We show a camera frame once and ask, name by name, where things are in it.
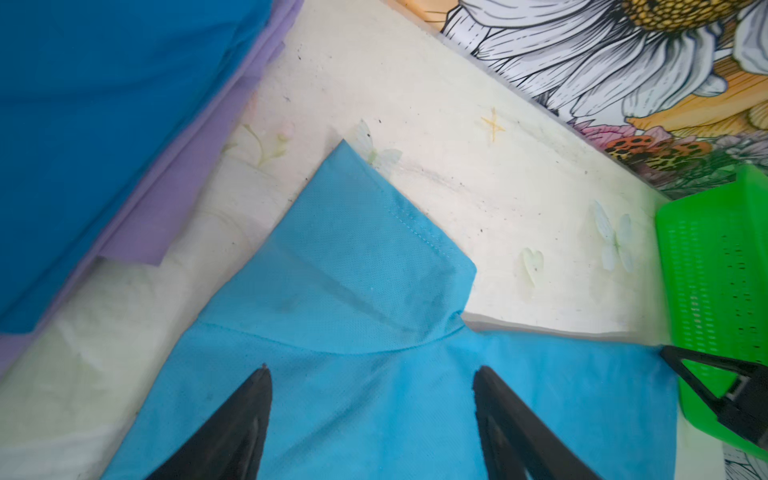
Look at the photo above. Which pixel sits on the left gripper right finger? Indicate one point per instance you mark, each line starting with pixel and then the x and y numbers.
pixel 515 443

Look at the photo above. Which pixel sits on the green plastic basket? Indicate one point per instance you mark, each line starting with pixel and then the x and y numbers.
pixel 713 250

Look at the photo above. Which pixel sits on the light blue t shirt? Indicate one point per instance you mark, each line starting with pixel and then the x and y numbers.
pixel 354 303

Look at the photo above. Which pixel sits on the folded purple t shirt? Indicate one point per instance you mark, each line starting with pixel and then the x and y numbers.
pixel 153 214

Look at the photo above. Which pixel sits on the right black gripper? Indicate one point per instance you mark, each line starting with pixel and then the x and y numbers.
pixel 734 390

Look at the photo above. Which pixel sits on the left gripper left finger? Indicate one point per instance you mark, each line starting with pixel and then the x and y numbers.
pixel 230 444

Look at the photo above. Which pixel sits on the folded dark blue t shirt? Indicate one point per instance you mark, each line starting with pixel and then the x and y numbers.
pixel 91 93

